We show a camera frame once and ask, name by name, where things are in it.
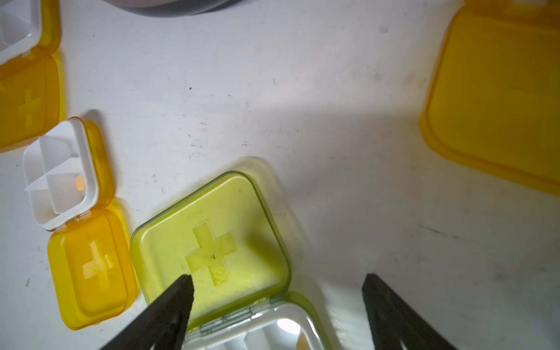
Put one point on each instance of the yellow pillbox back right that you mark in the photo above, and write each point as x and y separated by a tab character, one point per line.
493	101

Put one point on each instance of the green pillbox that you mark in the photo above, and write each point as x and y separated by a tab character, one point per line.
224	237

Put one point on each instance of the yellow pillbox centre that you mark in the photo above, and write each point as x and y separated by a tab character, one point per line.
71	191

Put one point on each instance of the silver rice cooker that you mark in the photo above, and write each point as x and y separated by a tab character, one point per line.
170	8

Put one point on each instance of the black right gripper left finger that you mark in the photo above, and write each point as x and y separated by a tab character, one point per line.
163	324

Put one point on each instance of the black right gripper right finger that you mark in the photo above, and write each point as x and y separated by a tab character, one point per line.
393	323

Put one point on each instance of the yellow pillbox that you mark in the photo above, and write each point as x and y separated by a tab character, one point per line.
71	191
493	101
32	81

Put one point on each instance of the yellow pillbox back left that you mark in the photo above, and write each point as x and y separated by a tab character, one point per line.
32	81

